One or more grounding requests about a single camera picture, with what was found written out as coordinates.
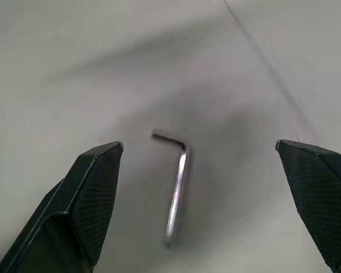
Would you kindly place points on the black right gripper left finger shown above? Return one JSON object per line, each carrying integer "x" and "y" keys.
{"x": 74, "y": 213}

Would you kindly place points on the silver L-shaped hex key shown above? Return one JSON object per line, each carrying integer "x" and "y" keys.
{"x": 178, "y": 187}

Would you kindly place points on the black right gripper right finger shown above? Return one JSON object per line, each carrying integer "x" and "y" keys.
{"x": 318, "y": 199}

